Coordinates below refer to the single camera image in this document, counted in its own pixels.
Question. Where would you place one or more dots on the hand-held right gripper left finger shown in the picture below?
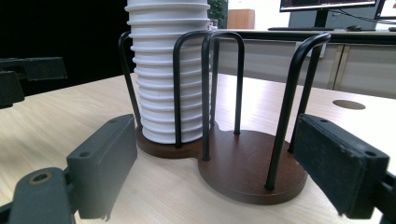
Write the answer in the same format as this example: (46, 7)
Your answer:
(102, 161)

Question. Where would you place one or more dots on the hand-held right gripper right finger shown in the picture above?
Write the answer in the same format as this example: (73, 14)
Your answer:
(336, 168)

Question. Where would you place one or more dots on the stack of white cups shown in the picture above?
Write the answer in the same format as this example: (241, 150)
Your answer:
(158, 77)

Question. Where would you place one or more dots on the grey office desk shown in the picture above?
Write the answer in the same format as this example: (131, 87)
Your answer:
(367, 68)

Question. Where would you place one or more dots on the black computer mouse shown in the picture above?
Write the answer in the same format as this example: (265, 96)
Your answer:
(392, 29)
(354, 28)

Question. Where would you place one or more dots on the black keyboard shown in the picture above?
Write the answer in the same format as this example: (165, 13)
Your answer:
(299, 29)

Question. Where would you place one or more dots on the large black computer monitor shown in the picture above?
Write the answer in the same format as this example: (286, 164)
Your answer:
(323, 4)

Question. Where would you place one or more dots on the small black computer monitor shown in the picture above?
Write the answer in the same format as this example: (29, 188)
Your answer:
(389, 7)

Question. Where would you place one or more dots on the wooden cabinet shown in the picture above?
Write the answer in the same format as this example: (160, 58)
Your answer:
(241, 19)

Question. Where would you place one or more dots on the green potted plant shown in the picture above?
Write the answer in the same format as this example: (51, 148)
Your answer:
(218, 12)

